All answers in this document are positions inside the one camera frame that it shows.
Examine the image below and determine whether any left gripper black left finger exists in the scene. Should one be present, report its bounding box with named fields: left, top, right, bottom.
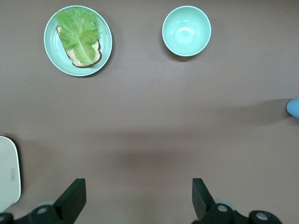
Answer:
left=14, top=178, right=87, bottom=224

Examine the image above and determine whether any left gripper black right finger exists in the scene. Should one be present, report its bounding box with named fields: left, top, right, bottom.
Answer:
left=192, top=178, right=283, bottom=224

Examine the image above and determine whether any blue plastic cup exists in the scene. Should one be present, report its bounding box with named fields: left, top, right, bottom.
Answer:
left=286, top=97, right=299, bottom=118

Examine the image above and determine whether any white rounded appliance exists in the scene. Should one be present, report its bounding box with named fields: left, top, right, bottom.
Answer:
left=0, top=136, right=22, bottom=210

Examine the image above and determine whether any bread slice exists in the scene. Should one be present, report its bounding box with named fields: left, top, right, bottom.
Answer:
left=55, top=25, right=103, bottom=69

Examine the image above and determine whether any mint green plate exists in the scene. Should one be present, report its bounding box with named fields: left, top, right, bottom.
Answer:
left=43, top=5, right=113, bottom=77

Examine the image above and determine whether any green lettuce leaf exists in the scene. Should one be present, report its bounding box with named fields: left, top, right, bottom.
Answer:
left=55, top=7, right=103, bottom=64

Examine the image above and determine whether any mint green bowl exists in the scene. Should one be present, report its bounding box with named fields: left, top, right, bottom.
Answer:
left=162, top=5, right=212, bottom=57

